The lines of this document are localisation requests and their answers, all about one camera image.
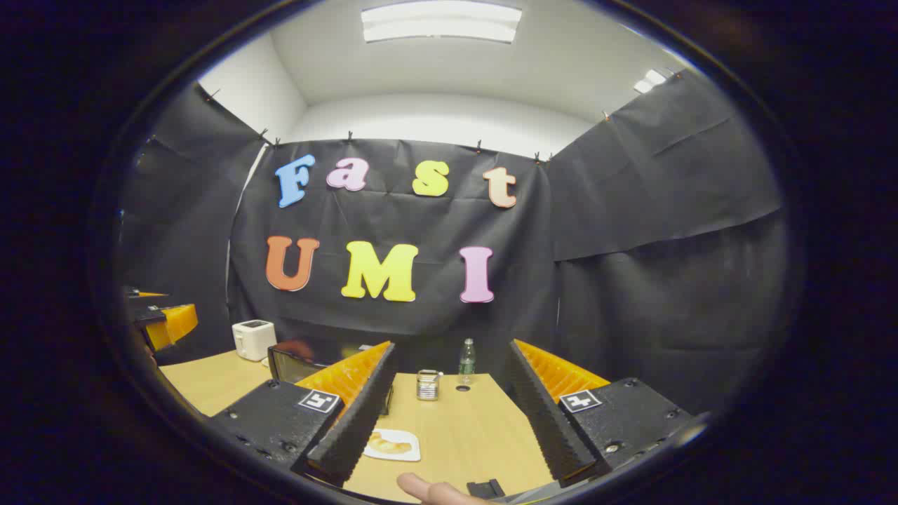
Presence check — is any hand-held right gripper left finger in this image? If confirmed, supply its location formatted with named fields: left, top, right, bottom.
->
left=210, top=342, right=398, bottom=487

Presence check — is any white toaster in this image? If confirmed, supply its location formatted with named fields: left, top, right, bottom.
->
left=232, top=319, right=277, bottom=362

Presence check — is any white plate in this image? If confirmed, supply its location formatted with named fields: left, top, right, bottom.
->
left=363, top=429, right=422, bottom=462

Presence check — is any black electric oven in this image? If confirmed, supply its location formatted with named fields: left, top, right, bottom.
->
left=267, top=339, right=395, bottom=416

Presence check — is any black backdrop cloth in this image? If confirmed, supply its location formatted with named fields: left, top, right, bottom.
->
left=116, top=69, right=790, bottom=416

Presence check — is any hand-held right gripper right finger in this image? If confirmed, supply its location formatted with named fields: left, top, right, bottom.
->
left=507, top=339, right=697, bottom=489

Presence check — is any long ceiling light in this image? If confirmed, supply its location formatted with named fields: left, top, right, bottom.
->
left=361, top=1, right=523, bottom=44

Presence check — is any golden croissant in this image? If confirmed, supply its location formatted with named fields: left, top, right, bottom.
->
left=368, top=433, right=413, bottom=455

